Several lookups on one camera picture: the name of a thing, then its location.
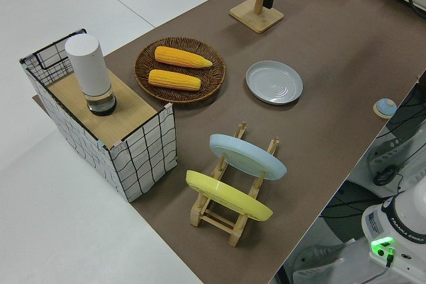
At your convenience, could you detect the gray plate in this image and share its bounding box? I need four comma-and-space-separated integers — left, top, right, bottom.
246, 60, 304, 105

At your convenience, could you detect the light blue plate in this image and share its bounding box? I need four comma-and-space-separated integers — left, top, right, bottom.
209, 133, 288, 182

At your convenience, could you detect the yellow plate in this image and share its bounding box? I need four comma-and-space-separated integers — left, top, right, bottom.
185, 170, 274, 222

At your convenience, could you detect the wooden mug tree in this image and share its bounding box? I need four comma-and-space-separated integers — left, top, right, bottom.
229, 0, 285, 35

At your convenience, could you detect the pointed yellow corn cob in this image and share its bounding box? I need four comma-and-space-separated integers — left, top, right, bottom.
154, 46, 214, 70

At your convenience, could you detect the blunt yellow corn cob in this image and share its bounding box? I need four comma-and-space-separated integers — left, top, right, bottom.
148, 69, 202, 92

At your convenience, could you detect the brown table mat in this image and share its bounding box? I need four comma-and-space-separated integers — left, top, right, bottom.
31, 0, 426, 284

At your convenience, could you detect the brown wicker basket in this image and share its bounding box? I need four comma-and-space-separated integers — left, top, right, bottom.
134, 36, 227, 104

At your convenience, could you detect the blue service bell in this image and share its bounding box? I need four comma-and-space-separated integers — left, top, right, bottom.
372, 98, 397, 119

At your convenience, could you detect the white cylinder bottle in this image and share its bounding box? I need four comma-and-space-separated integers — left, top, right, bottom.
65, 34, 118, 117

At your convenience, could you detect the wooden dish rack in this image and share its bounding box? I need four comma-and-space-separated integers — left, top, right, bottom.
189, 120, 281, 247

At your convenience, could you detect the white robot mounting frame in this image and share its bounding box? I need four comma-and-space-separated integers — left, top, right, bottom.
365, 132, 420, 195

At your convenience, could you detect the wire grid shelf box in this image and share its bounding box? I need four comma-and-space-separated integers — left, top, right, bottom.
19, 27, 178, 204

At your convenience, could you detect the black cable connector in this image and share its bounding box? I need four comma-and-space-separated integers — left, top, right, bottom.
372, 165, 397, 187

